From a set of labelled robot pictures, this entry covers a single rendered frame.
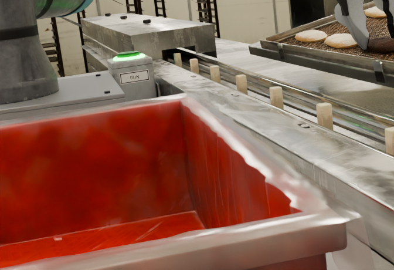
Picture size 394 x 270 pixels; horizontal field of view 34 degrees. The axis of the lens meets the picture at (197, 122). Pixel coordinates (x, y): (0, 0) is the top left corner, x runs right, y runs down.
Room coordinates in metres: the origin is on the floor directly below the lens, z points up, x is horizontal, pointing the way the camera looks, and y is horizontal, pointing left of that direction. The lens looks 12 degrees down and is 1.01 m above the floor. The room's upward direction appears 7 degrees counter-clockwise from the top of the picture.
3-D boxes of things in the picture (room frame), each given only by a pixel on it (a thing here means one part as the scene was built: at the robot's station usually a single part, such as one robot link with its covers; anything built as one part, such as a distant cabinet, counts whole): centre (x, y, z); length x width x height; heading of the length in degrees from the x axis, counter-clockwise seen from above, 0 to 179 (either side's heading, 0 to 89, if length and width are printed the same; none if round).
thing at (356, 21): (0.87, -0.21, 0.94); 0.06 x 0.03 x 0.09; 13
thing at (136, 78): (1.13, 0.10, 0.84); 0.08 x 0.08 x 0.11; 13
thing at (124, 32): (1.98, 0.17, 0.89); 1.25 x 0.18 x 0.09; 13
